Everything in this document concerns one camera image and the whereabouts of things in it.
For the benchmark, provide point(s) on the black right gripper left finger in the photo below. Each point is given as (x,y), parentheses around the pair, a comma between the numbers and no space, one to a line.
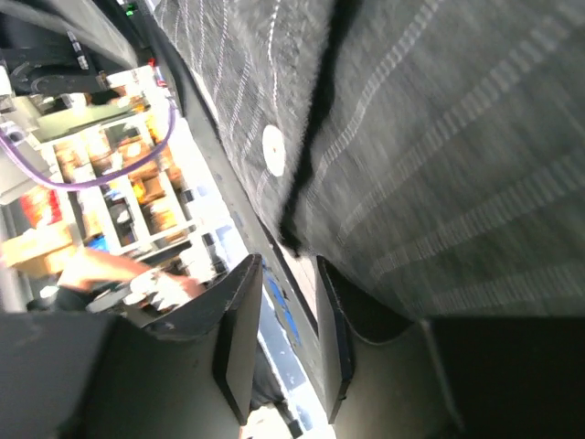
(186,375)

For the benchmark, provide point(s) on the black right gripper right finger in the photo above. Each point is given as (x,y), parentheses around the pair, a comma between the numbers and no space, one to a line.
(445,377)

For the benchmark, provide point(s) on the dark pinstriped long sleeve shirt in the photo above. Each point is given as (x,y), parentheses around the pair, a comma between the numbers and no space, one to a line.
(432,151)

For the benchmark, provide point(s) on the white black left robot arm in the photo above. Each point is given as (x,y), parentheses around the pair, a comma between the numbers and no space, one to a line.
(55,48)

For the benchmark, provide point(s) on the background storage shelf boxes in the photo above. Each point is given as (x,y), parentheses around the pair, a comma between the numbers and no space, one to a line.
(127,178)

